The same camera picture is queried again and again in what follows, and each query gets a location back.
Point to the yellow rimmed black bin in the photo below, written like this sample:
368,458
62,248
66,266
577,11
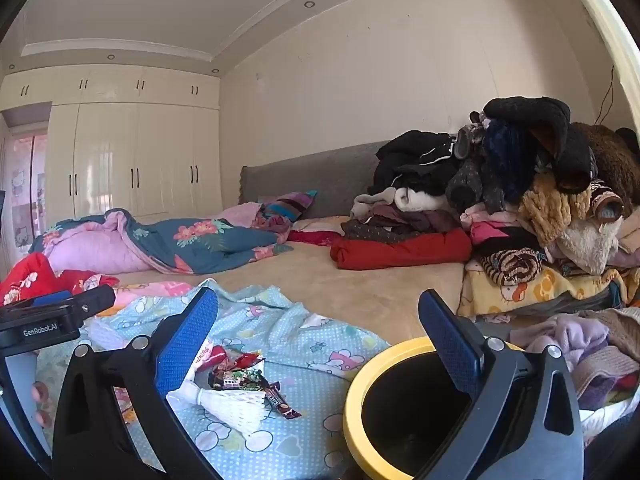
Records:
395,410

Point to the yellow cartoon blanket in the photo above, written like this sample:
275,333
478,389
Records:
530,292

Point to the dark blue fuzzy garment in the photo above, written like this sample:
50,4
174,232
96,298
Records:
507,155

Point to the red floral cloth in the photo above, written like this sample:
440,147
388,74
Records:
30,275

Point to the lavender fleece garment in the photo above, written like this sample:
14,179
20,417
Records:
570,332

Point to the red rolled cloth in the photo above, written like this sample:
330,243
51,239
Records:
400,252

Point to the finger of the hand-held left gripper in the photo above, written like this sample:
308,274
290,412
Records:
52,298
95,301

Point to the brown plush blanket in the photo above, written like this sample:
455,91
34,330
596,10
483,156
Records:
610,155

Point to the brown striped garment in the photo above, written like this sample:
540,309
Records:
510,266

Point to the grey speckled garment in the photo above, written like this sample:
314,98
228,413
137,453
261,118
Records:
470,180

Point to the striped colourful pillow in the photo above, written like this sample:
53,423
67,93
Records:
285,207

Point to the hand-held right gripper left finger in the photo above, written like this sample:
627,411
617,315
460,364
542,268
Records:
187,340

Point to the dark dotted garment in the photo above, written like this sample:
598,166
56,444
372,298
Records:
380,230

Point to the teal pink floral quilt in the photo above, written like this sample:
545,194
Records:
200,245

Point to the dark green snack wrapper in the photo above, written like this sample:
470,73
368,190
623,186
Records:
235,379

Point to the white fleece garment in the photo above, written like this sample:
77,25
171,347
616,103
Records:
420,201

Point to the cream plush cloth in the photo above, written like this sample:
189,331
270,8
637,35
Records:
585,245

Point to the grey fleece slipper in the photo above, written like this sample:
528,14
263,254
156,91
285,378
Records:
465,142

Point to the red foil candy wrapper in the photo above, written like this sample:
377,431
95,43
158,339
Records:
245,360

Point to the beige knitted garment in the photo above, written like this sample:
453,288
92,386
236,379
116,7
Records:
620,330

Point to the black fuzzy garment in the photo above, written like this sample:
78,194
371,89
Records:
545,115

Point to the white wardrobe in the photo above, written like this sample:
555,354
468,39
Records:
150,150

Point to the grey pillow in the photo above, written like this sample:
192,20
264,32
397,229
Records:
310,175

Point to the light blue cartoon cat sheet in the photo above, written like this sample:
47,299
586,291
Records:
280,320

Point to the tan fuzzy garment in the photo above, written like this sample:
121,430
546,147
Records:
550,210

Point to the bed with beige sheet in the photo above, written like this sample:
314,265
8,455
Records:
350,290

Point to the pink garment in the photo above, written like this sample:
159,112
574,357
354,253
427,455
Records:
487,232

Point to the black jacket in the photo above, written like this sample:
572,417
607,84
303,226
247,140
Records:
415,155

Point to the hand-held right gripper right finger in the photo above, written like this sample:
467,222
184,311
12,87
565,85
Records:
450,340

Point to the red snack packet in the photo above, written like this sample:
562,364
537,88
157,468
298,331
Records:
210,357

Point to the pink cartoon blanket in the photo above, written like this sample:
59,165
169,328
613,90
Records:
150,290

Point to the red lace cloth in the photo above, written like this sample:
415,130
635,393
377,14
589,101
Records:
312,237

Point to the brown chocolate bar wrapper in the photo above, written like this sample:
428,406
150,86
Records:
280,400

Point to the person's left hand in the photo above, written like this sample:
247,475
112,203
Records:
39,394

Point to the pink cartoon sticker door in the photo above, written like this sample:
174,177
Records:
22,195

